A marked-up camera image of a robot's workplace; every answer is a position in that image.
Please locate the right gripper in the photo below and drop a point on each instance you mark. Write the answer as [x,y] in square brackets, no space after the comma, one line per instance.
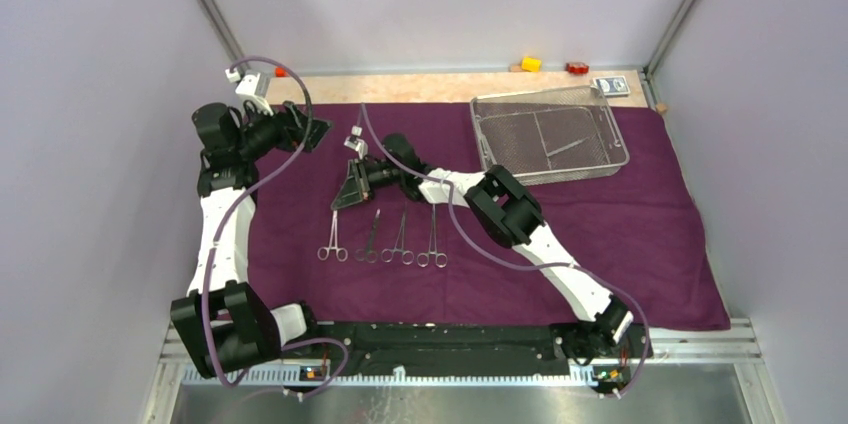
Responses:
[357,188]

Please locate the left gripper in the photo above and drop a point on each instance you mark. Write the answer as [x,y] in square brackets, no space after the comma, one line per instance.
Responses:
[289,137]

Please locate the small steel hemostat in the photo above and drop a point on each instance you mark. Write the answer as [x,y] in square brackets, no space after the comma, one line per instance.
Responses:
[333,247]

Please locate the steel forceps clamp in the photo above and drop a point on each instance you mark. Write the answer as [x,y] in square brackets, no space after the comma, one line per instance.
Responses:
[399,249]

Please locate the metal mesh instrument tray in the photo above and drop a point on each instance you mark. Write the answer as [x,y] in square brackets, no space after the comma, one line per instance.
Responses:
[506,134]

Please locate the blue playing card deck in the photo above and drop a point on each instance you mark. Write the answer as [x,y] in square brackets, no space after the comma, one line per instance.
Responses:
[612,86]

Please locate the purple cloth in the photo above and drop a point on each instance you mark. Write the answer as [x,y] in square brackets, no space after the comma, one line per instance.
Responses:
[638,229]

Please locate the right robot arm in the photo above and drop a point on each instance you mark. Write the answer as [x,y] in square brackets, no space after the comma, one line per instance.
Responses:
[505,209]

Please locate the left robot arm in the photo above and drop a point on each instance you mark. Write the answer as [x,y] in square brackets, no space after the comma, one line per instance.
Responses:
[222,322]

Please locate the yellow small block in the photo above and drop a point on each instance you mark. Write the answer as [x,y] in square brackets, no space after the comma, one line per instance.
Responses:
[530,64]

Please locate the red small block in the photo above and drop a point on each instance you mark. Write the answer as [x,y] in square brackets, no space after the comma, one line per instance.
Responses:
[577,68]

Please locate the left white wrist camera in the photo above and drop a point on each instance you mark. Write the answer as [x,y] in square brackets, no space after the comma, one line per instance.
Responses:
[251,89]

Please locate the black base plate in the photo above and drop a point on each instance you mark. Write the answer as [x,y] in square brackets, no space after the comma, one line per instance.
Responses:
[441,350]

